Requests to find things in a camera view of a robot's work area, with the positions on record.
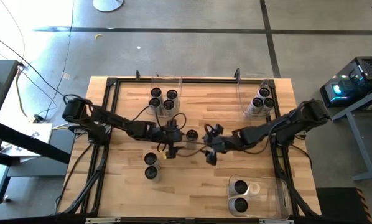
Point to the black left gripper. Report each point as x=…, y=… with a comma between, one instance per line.
x=165, y=136

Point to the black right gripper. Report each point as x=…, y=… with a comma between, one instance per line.
x=223, y=143

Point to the white can blue palm print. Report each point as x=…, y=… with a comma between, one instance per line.
x=150, y=172
x=150, y=158
x=240, y=186
x=240, y=205

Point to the white can orange print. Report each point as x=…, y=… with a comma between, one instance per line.
x=172, y=94
x=155, y=92
x=155, y=102
x=169, y=104

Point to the clear plastic bin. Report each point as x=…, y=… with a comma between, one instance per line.
x=248, y=87
x=164, y=81
x=270, y=199

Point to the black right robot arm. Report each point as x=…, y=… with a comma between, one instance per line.
x=276, y=126

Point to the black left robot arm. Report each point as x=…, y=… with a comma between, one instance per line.
x=117, y=122

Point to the black table clamp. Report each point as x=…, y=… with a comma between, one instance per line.
x=138, y=74
x=237, y=73

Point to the white floor label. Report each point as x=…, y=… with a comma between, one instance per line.
x=66, y=76

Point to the yellow floor scrap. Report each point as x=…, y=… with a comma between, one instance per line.
x=96, y=36

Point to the black box with yellow stripes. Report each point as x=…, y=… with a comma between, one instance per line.
x=341, y=205

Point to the yellow and black plug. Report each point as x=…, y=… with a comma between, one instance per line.
x=36, y=118

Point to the white paper sheet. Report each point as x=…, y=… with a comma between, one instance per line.
x=33, y=137

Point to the white round stand base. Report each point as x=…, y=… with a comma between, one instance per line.
x=108, y=4

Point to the black computer with coloured lights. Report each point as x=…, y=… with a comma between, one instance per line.
x=369, y=67

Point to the black aluminium table frame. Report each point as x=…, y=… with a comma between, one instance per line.
x=204, y=80

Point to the silver metal bracket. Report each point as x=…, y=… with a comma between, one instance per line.
x=276, y=221
x=103, y=220

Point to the grey metal desk frame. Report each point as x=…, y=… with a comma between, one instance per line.
x=361, y=144

